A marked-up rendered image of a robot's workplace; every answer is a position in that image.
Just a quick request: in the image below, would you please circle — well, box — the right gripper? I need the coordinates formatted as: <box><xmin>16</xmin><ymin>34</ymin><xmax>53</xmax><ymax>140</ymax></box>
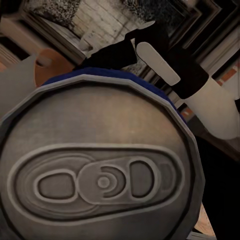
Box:
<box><xmin>73</xmin><ymin>45</ymin><xmax>120</xmax><ymax>71</ymax></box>

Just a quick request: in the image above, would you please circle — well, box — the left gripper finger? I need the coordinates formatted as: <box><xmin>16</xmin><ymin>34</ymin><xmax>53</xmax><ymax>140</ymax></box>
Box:
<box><xmin>195</xmin><ymin>136</ymin><xmax>240</xmax><ymax>240</ymax></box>

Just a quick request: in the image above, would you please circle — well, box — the can of soda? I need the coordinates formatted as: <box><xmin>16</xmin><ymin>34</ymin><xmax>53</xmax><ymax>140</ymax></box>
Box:
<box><xmin>0</xmin><ymin>67</ymin><xmax>206</xmax><ymax>240</ymax></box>

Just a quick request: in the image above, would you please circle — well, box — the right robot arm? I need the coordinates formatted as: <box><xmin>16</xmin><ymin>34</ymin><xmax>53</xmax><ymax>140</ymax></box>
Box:
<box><xmin>73</xmin><ymin>21</ymin><xmax>240</xmax><ymax>140</ymax></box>

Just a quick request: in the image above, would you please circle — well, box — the trash can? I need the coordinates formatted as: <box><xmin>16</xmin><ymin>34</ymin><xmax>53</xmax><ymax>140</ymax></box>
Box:
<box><xmin>0</xmin><ymin>47</ymin><xmax>73</xmax><ymax>120</ymax></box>

